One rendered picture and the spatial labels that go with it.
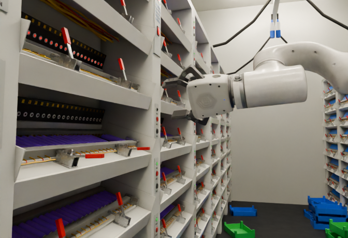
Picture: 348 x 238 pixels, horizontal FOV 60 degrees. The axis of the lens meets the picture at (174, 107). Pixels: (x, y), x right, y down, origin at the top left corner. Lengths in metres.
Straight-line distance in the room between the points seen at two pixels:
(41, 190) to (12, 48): 0.23
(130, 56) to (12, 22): 0.64
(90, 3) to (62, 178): 0.38
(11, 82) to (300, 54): 0.60
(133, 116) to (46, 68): 0.55
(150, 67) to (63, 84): 0.50
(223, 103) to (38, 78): 0.40
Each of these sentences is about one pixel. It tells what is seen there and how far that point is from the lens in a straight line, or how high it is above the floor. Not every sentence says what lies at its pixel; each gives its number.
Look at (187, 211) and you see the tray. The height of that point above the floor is 0.57.
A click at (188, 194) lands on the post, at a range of 1.75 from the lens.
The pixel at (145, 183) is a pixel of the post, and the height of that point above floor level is 0.83.
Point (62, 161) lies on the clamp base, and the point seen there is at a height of 0.95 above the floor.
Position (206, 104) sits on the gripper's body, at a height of 1.07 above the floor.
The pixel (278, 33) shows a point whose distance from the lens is 4.26.
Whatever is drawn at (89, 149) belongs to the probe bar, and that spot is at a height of 0.96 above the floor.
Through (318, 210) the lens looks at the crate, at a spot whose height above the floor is 0.19.
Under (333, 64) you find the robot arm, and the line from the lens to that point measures 0.72.
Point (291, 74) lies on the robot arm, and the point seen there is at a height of 1.13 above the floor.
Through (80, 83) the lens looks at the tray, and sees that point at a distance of 0.64.
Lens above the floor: 1.00
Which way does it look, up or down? 5 degrees up
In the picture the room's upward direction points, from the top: straight up
